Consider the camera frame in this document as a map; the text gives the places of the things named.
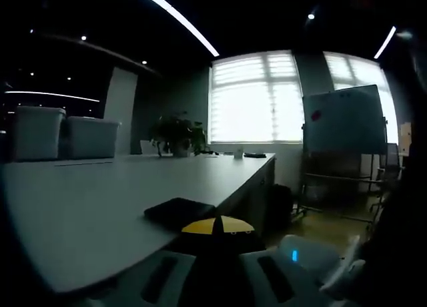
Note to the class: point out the black backpack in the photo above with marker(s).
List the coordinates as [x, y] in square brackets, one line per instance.
[281, 203]

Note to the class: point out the window with white blinds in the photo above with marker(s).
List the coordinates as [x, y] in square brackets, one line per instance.
[353, 73]
[257, 100]

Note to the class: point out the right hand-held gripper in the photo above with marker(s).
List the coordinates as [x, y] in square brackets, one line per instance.
[310, 253]

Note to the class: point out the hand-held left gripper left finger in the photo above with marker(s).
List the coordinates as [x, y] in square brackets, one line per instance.
[143, 280]

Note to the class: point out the long white flat strip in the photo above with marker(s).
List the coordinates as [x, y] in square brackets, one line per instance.
[83, 163]

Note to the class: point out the white plastic storage box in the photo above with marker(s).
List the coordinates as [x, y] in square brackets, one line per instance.
[36, 133]
[90, 138]

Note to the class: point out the potted green plant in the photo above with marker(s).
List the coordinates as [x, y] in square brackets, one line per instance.
[177, 130]

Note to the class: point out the flat black desk item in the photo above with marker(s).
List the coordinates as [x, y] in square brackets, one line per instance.
[255, 155]

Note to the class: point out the black case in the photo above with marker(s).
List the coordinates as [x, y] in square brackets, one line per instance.
[177, 212]

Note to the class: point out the whiteboard on stand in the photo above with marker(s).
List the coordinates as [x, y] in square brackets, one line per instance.
[343, 120]

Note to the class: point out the white square column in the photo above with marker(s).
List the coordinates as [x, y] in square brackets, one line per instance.
[120, 93]

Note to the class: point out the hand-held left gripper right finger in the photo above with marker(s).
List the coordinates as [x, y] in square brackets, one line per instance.
[260, 280]

